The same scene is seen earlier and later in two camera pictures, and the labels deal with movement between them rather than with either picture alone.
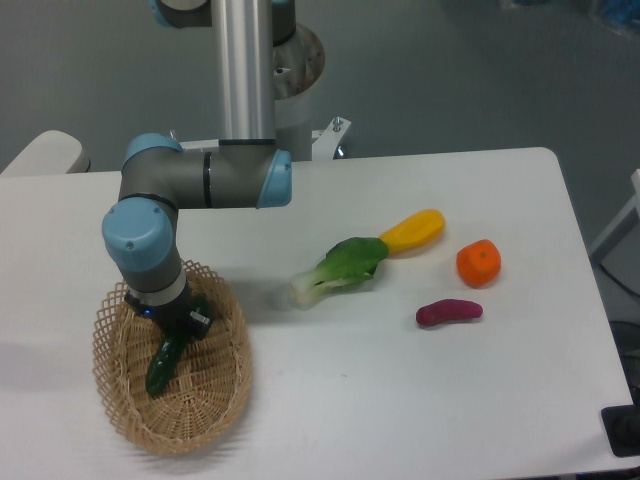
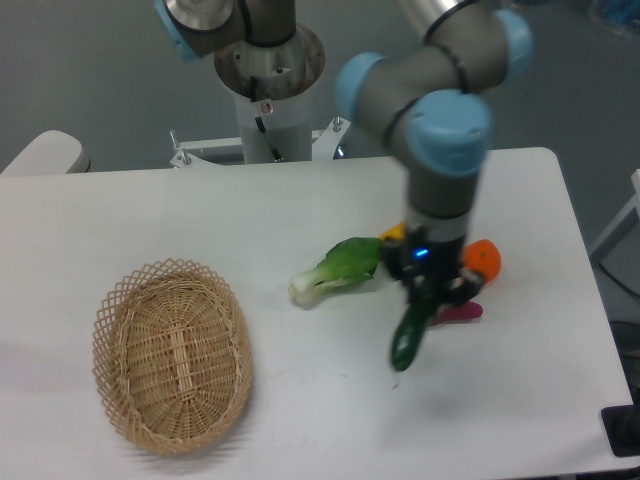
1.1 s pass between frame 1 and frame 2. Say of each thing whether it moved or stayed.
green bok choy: stayed
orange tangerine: stayed
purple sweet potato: stayed
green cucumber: moved
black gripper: moved
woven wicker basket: stayed
